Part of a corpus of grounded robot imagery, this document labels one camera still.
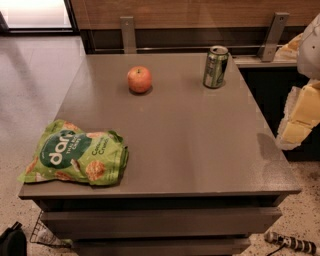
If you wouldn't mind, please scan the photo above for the metal bracket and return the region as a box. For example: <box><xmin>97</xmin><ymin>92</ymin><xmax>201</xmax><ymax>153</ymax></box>
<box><xmin>257</xmin><ymin>12</ymin><xmax>289</xmax><ymax>62</ymax></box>
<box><xmin>120</xmin><ymin>16</ymin><xmax>137</xmax><ymax>54</ymax></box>

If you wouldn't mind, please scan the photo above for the black white power strip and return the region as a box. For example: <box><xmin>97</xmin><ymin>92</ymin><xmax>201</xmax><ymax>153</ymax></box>
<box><xmin>264</xmin><ymin>232</ymin><xmax>320</xmax><ymax>256</ymax></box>

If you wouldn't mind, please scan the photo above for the right metal bracket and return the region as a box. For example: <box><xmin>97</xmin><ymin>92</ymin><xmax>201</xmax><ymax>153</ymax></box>
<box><xmin>257</xmin><ymin>12</ymin><xmax>289</xmax><ymax>62</ymax></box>

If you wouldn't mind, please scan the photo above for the grey drawer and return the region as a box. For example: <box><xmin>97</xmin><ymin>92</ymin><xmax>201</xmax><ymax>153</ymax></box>
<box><xmin>73</xmin><ymin>238</ymin><xmax>250</xmax><ymax>256</ymax></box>
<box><xmin>42</xmin><ymin>207</ymin><xmax>281</xmax><ymax>240</ymax></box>

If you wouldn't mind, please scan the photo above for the lower grey drawer front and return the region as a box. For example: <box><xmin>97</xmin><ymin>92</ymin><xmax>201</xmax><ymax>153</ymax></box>
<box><xmin>73</xmin><ymin>238</ymin><xmax>250</xmax><ymax>256</ymax></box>

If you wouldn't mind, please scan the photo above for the metal rail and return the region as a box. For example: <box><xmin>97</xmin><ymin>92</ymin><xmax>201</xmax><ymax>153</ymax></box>
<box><xmin>94</xmin><ymin>44</ymin><xmax>285</xmax><ymax>54</ymax></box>

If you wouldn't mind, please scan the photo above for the left metal bracket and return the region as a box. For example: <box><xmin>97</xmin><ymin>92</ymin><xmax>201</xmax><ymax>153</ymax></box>
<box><xmin>120</xmin><ymin>16</ymin><xmax>137</xmax><ymax>54</ymax></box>

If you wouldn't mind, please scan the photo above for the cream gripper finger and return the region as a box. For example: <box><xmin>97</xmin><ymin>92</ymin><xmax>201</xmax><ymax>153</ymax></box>
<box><xmin>276</xmin><ymin>81</ymin><xmax>320</xmax><ymax>150</ymax></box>
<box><xmin>275</xmin><ymin>34</ymin><xmax>302</xmax><ymax>60</ymax></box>

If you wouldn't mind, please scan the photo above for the green soda can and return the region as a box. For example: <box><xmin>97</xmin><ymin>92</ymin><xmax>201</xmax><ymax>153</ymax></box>
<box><xmin>203</xmin><ymin>45</ymin><xmax>229</xmax><ymax>89</ymax></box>

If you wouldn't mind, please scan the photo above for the wire basket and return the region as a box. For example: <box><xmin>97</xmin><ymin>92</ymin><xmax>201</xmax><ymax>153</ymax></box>
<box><xmin>29</xmin><ymin>212</ymin><xmax>72</xmax><ymax>248</ymax></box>

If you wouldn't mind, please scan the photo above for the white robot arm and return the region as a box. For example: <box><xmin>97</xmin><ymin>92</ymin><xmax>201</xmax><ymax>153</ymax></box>
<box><xmin>276</xmin><ymin>14</ymin><xmax>320</xmax><ymax>150</ymax></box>

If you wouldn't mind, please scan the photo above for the upper grey drawer front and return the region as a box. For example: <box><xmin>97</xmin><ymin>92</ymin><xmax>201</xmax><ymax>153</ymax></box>
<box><xmin>42</xmin><ymin>207</ymin><xmax>281</xmax><ymax>240</ymax></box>

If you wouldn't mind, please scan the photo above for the black bag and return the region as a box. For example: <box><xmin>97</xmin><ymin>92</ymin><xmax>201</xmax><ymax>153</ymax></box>
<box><xmin>0</xmin><ymin>222</ymin><xmax>27</xmax><ymax>256</ymax></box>

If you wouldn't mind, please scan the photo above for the red apple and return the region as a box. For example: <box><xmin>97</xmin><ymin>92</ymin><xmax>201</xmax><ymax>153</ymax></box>
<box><xmin>127</xmin><ymin>66</ymin><xmax>152</xmax><ymax>93</ymax></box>

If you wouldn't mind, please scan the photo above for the bright window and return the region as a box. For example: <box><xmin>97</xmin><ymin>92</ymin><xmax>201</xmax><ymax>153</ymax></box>
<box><xmin>0</xmin><ymin>0</ymin><xmax>71</xmax><ymax>29</ymax></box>

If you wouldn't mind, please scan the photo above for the green rice chip bag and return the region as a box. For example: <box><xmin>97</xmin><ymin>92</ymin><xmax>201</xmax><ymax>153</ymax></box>
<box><xmin>19</xmin><ymin>120</ymin><xmax>128</xmax><ymax>186</ymax></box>

